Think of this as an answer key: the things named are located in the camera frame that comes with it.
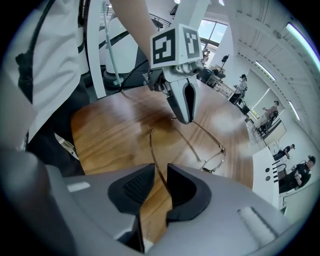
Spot person's left forearm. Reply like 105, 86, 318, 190
109, 0, 161, 62

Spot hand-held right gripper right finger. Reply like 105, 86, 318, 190
147, 162, 309, 256

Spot eyeglasses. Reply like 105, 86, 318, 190
149, 116, 226, 203

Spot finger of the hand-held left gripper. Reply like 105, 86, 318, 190
166, 83, 191, 125
186, 83, 198, 123

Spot ceiling light strip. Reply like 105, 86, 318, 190
254, 60, 277, 81
288, 100, 301, 121
285, 22, 320, 63

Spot person's white shirt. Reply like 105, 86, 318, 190
0, 0, 90, 151

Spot white rounded machine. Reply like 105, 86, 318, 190
86, 0, 151, 100

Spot large window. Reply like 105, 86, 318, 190
198, 19, 229, 51

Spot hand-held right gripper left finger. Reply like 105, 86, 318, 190
45, 163, 157, 254

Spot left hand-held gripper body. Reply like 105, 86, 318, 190
142, 23, 205, 98

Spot black shoulder strap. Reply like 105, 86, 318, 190
14, 0, 56, 104

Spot person's dark trousers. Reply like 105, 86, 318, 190
26, 74, 92, 177

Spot white counter with holes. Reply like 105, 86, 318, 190
251, 147, 282, 210

